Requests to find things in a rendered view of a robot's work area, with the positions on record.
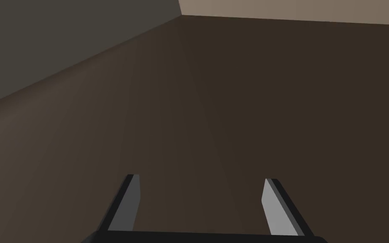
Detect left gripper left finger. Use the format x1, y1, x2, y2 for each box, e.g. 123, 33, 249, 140
97, 174, 141, 232

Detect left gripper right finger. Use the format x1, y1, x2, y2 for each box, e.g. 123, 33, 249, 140
261, 178, 315, 236

